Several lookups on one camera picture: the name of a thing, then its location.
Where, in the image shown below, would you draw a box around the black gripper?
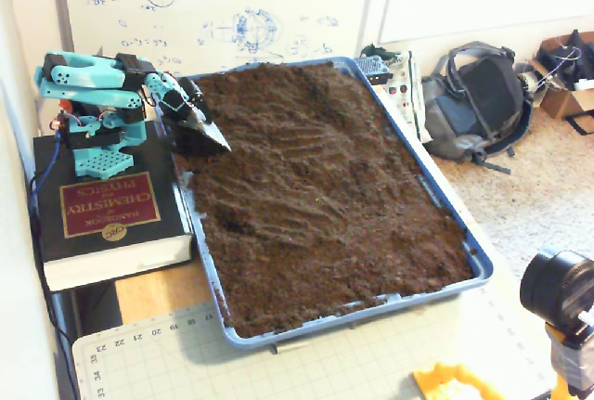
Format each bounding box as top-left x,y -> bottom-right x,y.
160,77 -> 232,155

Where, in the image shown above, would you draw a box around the brown soil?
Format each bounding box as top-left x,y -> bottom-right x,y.
169,60 -> 477,339

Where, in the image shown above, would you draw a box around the whiteboard with blue drawings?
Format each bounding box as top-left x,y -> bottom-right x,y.
50,0 -> 377,79

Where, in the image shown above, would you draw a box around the black chemistry physics handbook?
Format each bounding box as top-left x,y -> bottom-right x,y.
32,119 -> 195,293

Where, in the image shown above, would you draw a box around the perforated electronics box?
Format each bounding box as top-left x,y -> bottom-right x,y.
355,55 -> 394,85

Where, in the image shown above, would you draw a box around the white electronics board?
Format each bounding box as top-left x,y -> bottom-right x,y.
359,43 -> 433,144

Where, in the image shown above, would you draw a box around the small metal pin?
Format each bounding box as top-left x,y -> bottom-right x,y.
271,342 -> 310,355

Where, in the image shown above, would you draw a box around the grey gridded cutting mat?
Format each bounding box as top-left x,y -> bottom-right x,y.
71,278 -> 565,400

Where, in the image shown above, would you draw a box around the grey backpack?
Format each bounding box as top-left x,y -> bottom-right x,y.
420,41 -> 535,174

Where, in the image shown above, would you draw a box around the blue plastic tray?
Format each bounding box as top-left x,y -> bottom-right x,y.
155,55 -> 496,351

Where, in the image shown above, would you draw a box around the yellow plastic part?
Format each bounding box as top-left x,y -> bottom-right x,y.
412,361 -> 507,400

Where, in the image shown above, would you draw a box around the cardboard box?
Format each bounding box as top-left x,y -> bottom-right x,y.
526,36 -> 594,122

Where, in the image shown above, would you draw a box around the black fabric items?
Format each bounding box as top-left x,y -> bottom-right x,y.
536,29 -> 594,91

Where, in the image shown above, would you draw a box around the blue cable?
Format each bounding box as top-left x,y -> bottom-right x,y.
28,135 -> 64,234

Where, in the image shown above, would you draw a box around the black cable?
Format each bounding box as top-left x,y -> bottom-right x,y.
28,176 -> 81,400

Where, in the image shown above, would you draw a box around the black camera lens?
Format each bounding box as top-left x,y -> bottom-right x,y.
519,247 -> 594,350

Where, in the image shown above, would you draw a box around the yellow camera stand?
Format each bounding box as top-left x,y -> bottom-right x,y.
546,323 -> 594,400

